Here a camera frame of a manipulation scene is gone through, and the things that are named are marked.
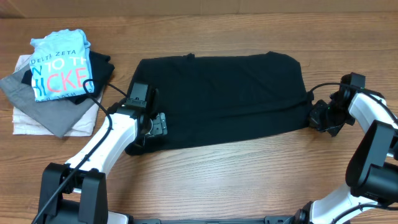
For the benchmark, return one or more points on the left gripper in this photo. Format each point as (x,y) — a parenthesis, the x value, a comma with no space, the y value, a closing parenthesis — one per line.
(159,124)

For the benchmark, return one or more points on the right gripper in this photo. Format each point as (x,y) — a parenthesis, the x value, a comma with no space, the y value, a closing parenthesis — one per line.
(316,123)

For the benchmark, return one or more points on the black t-shirt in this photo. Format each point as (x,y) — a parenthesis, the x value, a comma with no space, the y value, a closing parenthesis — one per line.
(215,100)

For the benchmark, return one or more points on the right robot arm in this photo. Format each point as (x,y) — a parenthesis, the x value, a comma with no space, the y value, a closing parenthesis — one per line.
(370,181)

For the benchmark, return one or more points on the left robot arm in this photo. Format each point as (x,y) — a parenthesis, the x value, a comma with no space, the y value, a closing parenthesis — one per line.
(76,191)

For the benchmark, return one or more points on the black folded shirt in stack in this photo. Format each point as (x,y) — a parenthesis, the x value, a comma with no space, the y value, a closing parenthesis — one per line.
(101,70)

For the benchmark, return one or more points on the grey folded shirt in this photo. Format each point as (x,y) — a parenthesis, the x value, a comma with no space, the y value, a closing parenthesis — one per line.
(46,113)

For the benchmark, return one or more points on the light blue printed folded shirt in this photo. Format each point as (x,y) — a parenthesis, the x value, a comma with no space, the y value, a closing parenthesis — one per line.
(61,66)

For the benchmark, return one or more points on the white folded cloth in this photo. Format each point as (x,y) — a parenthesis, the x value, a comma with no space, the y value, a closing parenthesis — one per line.
(84,124)

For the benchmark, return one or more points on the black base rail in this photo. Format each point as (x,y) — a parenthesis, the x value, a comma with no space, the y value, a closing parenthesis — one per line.
(265,220)

